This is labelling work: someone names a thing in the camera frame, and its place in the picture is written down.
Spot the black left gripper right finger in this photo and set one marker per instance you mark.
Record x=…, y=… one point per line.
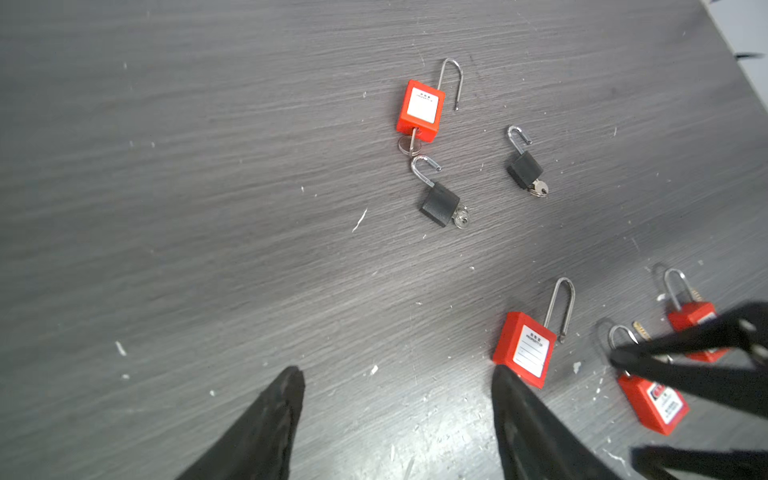
x=532, y=442

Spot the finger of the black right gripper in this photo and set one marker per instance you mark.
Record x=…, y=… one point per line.
x=657, y=462
x=743, y=327

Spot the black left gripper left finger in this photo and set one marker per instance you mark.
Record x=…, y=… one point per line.
x=259, y=443

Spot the red padlock long shackle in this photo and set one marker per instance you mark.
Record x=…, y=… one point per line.
x=689, y=312

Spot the black padlock left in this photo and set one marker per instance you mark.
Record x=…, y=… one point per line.
x=441, y=205

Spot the black padlock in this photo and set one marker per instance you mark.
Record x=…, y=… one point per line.
x=441, y=205
x=524, y=169

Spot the black padlock right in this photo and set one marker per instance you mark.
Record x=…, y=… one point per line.
x=524, y=169

